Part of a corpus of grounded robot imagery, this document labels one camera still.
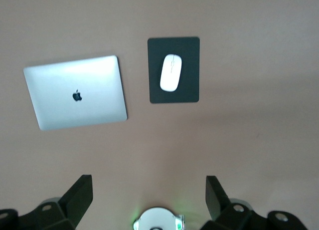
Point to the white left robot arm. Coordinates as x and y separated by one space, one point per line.
157 217

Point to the white computer mouse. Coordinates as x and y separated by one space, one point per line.
170 74

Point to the silver closed laptop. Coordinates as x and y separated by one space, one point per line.
74 77

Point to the black mouse pad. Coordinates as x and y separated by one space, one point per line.
154 65

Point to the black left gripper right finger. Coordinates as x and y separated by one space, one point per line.
219 205

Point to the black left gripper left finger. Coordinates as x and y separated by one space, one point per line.
72 205

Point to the brown table cover mat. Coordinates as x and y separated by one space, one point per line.
224 140

